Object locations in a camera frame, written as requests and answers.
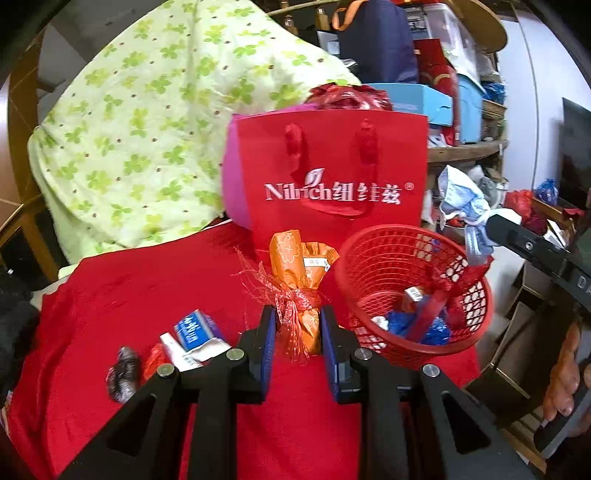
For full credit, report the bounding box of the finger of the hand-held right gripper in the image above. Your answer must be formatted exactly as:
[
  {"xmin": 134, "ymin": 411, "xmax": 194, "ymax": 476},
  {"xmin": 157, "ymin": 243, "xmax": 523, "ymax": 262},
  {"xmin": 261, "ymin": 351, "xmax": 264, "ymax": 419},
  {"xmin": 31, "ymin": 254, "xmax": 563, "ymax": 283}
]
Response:
[{"xmin": 486, "ymin": 212, "xmax": 573, "ymax": 278}]

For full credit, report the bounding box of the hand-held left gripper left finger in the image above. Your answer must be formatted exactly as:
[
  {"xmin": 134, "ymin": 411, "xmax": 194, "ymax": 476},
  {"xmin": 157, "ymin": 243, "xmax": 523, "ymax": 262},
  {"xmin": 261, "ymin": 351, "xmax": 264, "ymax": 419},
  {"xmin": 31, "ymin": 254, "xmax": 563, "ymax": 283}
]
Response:
[{"xmin": 60, "ymin": 305, "xmax": 278, "ymax": 480}]

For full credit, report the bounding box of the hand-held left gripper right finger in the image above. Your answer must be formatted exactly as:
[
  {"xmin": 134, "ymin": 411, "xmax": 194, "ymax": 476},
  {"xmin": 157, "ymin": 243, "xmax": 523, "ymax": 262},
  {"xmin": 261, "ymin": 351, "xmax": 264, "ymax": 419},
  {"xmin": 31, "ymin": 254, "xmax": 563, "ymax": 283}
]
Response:
[{"xmin": 321, "ymin": 305, "xmax": 536, "ymax": 480}]

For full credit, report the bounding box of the white printed packet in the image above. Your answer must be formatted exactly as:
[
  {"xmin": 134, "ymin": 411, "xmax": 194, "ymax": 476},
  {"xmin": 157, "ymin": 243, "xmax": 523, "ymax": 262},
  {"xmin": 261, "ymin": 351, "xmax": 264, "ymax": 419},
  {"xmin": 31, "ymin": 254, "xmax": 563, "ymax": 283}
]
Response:
[{"xmin": 159, "ymin": 332, "xmax": 232, "ymax": 372}]

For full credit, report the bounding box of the blue white packet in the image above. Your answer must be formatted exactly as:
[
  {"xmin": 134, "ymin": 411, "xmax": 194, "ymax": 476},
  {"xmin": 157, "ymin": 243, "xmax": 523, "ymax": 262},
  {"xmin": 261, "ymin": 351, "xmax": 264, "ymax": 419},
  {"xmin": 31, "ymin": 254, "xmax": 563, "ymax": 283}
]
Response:
[{"xmin": 173, "ymin": 308, "xmax": 218, "ymax": 352}]

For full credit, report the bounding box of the orange wrapper bundle red ribbon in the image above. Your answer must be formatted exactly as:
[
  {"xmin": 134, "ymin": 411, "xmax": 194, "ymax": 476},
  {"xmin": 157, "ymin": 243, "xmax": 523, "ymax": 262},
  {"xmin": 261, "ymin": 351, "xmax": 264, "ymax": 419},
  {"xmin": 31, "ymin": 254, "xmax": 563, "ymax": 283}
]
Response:
[{"xmin": 233, "ymin": 231, "xmax": 340, "ymax": 366}]

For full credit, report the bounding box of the red plastic basket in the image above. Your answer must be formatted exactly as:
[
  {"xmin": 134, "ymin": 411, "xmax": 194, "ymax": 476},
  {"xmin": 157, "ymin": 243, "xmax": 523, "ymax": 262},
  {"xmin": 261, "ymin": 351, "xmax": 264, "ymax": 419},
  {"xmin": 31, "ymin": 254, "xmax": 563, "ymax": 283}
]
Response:
[{"xmin": 335, "ymin": 224, "xmax": 494, "ymax": 369}]

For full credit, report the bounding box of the dark plastic bag wad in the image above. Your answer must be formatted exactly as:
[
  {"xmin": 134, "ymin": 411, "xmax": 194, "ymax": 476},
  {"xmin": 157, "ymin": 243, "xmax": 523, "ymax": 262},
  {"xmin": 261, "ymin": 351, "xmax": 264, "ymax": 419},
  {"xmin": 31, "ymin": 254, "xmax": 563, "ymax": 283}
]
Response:
[{"xmin": 106, "ymin": 346, "xmax": 143, "ymax": 403}]

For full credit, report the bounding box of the person's right hand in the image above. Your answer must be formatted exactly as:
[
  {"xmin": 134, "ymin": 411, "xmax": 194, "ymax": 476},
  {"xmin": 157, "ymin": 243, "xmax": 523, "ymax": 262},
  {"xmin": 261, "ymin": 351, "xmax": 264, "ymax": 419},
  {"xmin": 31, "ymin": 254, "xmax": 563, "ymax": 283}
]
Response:
[{"xmin": 542, "ymin": 318, "xmax": 591, "ymax": 439}]

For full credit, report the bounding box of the blue plastic bag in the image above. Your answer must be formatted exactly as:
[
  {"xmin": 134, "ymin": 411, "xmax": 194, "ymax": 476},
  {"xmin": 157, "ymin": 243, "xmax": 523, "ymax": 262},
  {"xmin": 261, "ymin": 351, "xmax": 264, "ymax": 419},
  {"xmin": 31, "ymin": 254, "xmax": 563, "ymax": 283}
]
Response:
[{"xmin": 533, "ymin": 179, "xmax": 559, "ymax": 206}]

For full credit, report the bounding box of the white blue cloth bundle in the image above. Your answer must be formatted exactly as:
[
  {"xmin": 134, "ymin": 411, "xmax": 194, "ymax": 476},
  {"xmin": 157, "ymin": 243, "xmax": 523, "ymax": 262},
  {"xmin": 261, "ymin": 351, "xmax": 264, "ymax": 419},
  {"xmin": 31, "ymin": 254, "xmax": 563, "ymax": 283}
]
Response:
[{"xmin": 436, "ymin": 165, "xmax": 494, "ymax": 268}]

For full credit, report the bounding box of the black flat panel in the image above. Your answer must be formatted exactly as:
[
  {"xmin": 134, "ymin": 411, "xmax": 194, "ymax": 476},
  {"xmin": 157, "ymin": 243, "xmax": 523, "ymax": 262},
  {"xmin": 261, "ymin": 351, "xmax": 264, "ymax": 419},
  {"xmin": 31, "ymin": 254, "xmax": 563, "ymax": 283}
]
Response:
[{"xmin": 558, "ymin": 97, "xmax": 591, "ymax": 222}]

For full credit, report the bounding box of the blue plastic wrapper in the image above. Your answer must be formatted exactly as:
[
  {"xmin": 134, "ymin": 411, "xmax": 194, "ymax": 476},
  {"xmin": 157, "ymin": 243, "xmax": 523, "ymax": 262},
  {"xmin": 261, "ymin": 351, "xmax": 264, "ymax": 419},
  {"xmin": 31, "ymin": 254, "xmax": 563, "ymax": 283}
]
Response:
[{"xmin": 385, "ymin": 310, "xmax": 451, "ymax": 346}]

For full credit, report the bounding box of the wooden table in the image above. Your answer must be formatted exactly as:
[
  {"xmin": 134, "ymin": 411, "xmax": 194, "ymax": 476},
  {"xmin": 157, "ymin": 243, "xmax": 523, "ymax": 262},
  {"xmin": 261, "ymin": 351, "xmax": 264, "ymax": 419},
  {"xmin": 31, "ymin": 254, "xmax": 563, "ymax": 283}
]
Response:
[{"xmin": 427, "ymin": 141, "xmax": 509, "ymax": 163}]

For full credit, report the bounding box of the red strip wrapper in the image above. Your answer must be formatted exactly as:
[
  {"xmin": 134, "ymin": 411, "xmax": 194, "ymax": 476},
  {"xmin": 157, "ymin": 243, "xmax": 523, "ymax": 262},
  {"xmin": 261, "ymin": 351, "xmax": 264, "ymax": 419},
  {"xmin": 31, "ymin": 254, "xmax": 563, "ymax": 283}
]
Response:
[{"xmin": 406, "ymin": 277, "xmax": 462, "ymax": 343}]

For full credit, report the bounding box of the light blue plastic container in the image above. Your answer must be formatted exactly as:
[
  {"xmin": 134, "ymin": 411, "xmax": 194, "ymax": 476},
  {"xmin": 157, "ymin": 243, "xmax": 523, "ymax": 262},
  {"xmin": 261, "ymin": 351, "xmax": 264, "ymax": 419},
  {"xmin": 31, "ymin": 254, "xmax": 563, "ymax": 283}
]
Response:
[{"xmin": 455, "ymin": 74, "xmax": 485, "ymax": 144}]

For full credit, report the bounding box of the red tablecloth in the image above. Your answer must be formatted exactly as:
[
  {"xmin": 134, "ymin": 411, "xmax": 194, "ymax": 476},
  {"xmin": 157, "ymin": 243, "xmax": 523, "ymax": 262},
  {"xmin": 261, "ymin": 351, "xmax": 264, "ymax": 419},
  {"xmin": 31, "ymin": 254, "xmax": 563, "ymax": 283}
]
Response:
[{"xmin": 9, "ymin": 222, "xmax": 481, "ymax": 480}]

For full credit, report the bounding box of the blue cardboard box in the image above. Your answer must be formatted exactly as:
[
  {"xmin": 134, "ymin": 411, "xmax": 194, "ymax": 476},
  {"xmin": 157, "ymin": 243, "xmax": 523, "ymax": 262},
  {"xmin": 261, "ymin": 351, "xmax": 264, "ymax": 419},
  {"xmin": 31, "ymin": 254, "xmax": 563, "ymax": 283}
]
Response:
[{"xmin": 365, "ymin": 83, "xmax": 455, "ymax": 127}]

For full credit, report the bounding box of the red gift box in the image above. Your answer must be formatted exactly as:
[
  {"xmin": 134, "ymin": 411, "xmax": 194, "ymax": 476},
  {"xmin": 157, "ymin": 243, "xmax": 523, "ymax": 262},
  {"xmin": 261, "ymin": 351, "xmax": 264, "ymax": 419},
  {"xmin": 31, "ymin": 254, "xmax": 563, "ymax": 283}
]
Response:
[{"xmin": 413, "ymin": 39, "xmax": 460, "ymax": 144}]

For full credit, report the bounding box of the red paper bag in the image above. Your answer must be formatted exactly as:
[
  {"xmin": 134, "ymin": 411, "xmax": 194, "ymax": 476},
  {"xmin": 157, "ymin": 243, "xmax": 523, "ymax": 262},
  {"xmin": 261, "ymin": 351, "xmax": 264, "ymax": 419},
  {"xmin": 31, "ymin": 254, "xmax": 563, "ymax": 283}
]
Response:
[{"xmin": 231, "ymin": 111, "xmax": 429, "ymax": 259}]

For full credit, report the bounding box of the round wooden tray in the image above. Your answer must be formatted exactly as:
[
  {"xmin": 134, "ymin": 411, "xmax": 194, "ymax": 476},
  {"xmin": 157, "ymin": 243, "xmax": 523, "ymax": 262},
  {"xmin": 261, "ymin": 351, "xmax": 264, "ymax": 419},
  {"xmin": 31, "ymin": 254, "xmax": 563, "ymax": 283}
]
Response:
[{"xmin": 466, "ymin": 0, "xmax": 509, "ymax": 54}]

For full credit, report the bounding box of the red crinkled plastic bag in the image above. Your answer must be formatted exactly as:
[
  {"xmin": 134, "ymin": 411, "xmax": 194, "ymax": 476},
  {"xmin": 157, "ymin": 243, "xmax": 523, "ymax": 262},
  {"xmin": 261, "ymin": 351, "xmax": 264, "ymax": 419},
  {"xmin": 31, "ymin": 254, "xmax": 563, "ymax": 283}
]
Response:
[{"xmin": 307, "ymin": 83, "xmax": 393, "ymax": 112}]

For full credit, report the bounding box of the clear plastic box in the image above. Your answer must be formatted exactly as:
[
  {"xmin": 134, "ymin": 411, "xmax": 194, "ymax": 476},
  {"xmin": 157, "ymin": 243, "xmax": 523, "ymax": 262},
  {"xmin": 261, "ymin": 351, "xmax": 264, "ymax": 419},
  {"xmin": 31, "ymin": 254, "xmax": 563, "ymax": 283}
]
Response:
[{"xmin": 406, "ymin": 2, "xmax": 481, "ymax": 84}]

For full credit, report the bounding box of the navy blue bag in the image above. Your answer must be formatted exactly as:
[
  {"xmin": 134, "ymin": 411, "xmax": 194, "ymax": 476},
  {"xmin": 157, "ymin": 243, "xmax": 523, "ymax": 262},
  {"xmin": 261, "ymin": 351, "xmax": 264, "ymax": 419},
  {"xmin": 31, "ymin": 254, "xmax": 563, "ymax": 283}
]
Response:
[{"xmin": 332, "ymin": 0, "xmax": 421, "ymax": 86}]

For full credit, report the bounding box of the dark cloth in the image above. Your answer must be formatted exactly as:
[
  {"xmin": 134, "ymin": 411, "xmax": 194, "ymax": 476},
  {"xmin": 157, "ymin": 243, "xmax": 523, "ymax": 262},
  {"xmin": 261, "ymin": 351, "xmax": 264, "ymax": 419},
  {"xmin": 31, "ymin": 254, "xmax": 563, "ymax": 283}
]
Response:
[{"xmin": 0, "ymin": 272, "xmax": 41, "ymax": 402}]

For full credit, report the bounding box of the green clover blanket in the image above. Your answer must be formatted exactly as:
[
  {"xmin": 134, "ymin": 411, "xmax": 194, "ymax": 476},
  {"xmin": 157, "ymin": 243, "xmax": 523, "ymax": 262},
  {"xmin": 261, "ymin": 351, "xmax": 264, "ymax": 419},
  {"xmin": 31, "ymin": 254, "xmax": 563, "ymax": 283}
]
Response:
[{"xmin": 28, "ymin": 0, "xmax": 361, "ymax": 266}]

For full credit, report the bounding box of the wooden spindle rail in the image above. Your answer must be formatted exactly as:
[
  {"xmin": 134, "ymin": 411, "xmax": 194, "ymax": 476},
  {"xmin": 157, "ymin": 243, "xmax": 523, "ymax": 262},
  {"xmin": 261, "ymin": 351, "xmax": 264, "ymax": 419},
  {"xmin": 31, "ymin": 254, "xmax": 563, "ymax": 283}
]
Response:
[{"xmin": 268, "ymin": 0, "xmax": 342, "ymax": 33}]

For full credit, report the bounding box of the curved wooden frame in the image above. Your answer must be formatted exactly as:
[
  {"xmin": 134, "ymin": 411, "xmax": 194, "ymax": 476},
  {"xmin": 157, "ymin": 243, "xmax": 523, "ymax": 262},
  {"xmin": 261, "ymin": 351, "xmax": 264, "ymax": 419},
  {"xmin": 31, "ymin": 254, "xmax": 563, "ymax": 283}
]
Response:
[{"xmin": 0, "ymin": 28, "xmax": 61, "ymax": 282}]

